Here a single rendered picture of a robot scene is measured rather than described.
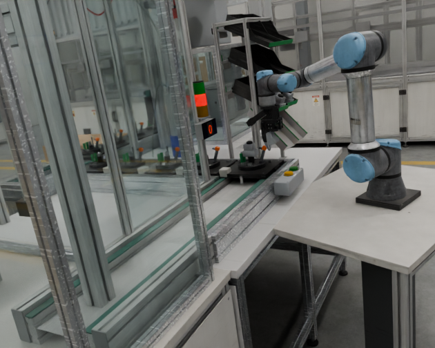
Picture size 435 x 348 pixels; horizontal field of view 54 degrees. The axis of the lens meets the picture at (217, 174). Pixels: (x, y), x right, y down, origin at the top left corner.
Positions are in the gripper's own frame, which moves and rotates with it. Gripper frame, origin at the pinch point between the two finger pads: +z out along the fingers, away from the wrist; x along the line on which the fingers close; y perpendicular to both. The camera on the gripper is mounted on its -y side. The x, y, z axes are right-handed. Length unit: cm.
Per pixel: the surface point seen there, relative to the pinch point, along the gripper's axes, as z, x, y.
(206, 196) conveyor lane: 13.5, -30.7, -18.2
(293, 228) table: 20, -41, 24
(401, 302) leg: 35, -57, 63
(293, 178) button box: 10.4, -12.8, 15.6
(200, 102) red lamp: -26.3, -21.1, -20.1
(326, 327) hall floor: 106, 15, 17
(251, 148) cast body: -0.6, -2.1, -7.4
